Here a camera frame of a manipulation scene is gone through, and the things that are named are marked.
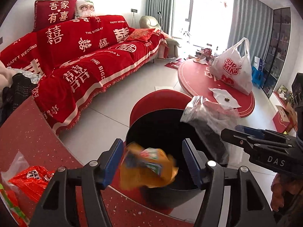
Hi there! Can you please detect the beige armchair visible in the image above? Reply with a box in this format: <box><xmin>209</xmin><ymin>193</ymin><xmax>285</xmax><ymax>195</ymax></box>
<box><xmin>139</xmin><ymin>15</ymin><xmax>181</xmax><ymax>58</ymax></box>

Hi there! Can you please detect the right hand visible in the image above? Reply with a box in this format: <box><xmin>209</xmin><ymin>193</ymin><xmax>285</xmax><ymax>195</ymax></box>
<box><xmin>270</xmin><ymin>173</ymin><xmax>302</xmax><ymax>212</ymax></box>

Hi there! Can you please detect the clear plastic wrapper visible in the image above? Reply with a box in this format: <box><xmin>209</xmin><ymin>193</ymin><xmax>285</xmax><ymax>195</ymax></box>
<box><xmin>180</xmin><ymin>96</ymin><xmax>243</xmax><ymax>166</ymax></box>

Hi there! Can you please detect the white doll pillow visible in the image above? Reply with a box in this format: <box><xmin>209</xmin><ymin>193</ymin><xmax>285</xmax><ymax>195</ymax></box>
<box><xmin>75</xmin><ymin>1</ymin><xmax>95</xmax><ymax>19</ymax></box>

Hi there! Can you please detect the red covered sofa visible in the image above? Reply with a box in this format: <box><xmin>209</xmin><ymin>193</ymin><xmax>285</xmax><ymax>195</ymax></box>
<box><xmin>1</xmin><ymin>15</ymin><xmax>168</xmax><ymax>133</ymax></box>

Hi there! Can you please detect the red round stool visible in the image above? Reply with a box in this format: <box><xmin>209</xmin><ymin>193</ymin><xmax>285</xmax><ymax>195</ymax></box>
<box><xmin>129</xmin><ymin>89</ymin><xmax>192</xmax><ymax>127</ymax></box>

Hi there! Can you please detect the pink fluffy clothing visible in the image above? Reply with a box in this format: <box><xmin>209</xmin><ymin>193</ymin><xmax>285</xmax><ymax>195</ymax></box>
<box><xmin>0</xmin><ymin>61</ymin><xmax>16</xmax><ymax>95</ymax></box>

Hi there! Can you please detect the red square pillow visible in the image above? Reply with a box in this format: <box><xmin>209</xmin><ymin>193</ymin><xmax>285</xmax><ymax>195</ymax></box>
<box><xmin>33</xmin><ymin>0</ymin><xmax>77</xmax><ymax>31</ymax></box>

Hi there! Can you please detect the black clothing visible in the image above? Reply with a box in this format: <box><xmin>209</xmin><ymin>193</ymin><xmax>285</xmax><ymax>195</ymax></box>
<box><xmin>1</xmin><ymin>73</ymin><xmax>37</xmax><ymax>126</ymax></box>

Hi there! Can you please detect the small red embroidered cushion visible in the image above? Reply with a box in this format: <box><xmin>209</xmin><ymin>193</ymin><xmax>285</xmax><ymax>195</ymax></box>
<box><xmin>126</xmin><ymin>29</ymin><xmax>155</xmax><ymax>42</ymax></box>

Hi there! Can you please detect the dark glass cabinet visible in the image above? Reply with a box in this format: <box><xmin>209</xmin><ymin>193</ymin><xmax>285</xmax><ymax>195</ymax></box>
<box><xmin>261</xmin><ymin>7</ymin><xmax>291</xmax><ymax>97</ymax></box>

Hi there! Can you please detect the orange snack wrapper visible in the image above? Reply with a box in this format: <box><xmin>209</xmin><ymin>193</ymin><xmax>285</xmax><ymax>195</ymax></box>
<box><xmin>120</xmin><ymin>142</ymin><xmax>179</xmax><ymax>190</ymax></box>

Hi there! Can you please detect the white paper napkin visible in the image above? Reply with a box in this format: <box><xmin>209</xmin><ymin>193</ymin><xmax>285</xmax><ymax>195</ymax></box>
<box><xmin>209</xmin><ymin>88</ymin><xmax>241</xmax><ymax>110</ymax></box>

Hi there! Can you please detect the black trash bin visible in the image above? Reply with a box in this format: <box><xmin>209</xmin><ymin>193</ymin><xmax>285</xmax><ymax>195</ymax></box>
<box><xmin>126</xmin><ymin>109</ymin><xmax>229</xmax><ymax>208</ymax></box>

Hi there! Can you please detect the round red coffee table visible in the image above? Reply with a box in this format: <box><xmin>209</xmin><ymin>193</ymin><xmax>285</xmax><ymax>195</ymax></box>
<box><xmin>178</xmin><ymin>59</ymin><xmax>255</xmax><ymax>118</ymax></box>

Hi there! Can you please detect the white red plastic bag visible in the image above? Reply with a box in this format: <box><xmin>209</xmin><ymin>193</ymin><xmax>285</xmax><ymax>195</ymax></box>
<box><xmin>209</xmin><ymin>37</ymin><xmax>253</xmax><ymax>95</ymax></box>

